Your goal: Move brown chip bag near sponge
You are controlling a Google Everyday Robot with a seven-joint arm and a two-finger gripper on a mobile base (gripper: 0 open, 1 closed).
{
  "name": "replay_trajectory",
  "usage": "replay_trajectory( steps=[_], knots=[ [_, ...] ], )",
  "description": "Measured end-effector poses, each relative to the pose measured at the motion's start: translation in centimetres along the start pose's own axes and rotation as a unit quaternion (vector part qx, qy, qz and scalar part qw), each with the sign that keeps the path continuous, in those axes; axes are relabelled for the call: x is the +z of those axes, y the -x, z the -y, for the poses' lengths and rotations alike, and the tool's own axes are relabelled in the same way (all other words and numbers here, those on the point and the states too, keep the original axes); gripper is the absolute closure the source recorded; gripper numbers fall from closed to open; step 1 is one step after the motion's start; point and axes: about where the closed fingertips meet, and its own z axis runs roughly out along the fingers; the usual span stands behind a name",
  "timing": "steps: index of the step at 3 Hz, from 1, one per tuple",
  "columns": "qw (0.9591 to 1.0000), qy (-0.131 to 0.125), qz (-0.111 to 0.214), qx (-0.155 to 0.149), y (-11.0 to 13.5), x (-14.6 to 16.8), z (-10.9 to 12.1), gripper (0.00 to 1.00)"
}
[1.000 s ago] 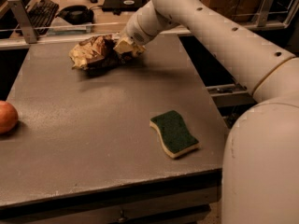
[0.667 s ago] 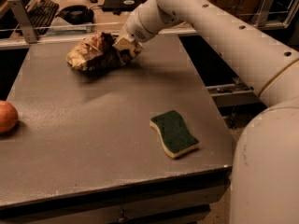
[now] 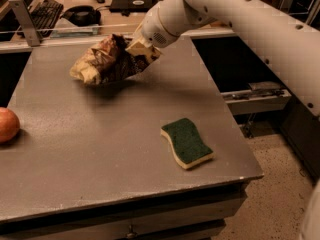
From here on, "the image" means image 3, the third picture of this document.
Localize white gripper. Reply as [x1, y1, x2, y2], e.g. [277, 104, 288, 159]
[126, 1, 181, 64]

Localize brown chip bag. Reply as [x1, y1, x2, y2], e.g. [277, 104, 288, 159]
[70, 34, 150, 85]

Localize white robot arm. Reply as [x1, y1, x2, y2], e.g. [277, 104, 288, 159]
[133, 0, 320, 117]

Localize green and yellow sponge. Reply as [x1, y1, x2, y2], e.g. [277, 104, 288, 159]
[161, 118, 214, 170]

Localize black laptop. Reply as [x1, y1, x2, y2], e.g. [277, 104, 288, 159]
[109, 0, 158, 12]

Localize black headphones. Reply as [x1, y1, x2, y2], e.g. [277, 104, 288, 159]
[62, 5, 101, 27]

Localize black keyboard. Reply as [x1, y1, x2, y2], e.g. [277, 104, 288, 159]
[29, 0, 64, 37]

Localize grey metal shelf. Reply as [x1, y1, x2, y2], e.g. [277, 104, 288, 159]
[221, 81, 291, 115]

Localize red apple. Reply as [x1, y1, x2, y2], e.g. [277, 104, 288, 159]
[0, 107, 20, 144]

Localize grey drawer front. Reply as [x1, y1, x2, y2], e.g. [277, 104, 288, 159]
[1, 191, 247, 240]

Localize left metal bracket post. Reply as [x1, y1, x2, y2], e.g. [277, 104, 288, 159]
[9, 0, 42, 47]

